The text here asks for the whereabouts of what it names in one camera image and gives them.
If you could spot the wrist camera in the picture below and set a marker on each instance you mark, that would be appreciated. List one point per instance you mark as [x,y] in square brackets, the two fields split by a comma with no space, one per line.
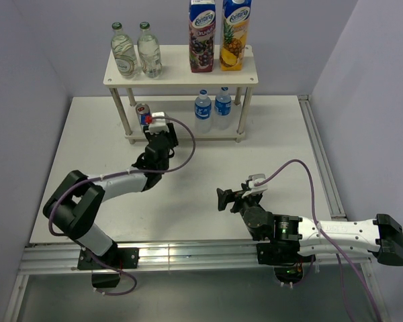
[255,185]
[158,123]

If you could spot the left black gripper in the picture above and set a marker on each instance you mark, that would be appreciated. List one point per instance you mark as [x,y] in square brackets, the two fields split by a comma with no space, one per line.
[170,135]

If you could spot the purple grape juice carton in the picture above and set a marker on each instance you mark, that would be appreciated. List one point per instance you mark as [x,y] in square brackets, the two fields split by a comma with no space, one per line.
[202,30]

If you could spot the Red Bull can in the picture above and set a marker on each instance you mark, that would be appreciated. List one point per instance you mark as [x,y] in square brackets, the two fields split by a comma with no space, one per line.
[143,114]

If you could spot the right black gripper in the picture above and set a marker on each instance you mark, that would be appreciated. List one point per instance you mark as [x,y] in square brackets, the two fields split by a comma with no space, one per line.
[226,196]

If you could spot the Pocari Sweat bottle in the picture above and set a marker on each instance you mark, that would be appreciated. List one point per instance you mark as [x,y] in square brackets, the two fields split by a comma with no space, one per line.
[222,108]
[203,111]

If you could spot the glass soda water bottle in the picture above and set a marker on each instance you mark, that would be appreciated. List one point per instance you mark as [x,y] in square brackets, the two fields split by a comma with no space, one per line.
[124,52]
[149,51]

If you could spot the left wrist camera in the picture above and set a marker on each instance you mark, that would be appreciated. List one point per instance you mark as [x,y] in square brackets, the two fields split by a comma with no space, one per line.
[158,123]

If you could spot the aluminium frame rail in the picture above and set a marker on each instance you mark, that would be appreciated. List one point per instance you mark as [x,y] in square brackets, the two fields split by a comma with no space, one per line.
[280,126]

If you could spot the white two-tier shelf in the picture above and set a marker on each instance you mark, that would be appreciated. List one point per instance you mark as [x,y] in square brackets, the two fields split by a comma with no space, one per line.
[174,92]

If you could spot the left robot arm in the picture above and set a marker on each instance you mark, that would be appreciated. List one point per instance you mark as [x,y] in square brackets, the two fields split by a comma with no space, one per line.
[74,205]

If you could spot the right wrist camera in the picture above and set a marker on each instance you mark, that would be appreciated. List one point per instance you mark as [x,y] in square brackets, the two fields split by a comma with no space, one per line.
[255,185]

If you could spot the yellow pineapple juice carton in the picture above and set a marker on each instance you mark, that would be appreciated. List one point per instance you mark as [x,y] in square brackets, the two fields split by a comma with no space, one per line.
[234,33]

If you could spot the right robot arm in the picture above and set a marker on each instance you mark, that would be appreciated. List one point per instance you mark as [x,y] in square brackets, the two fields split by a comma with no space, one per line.
[288,239]

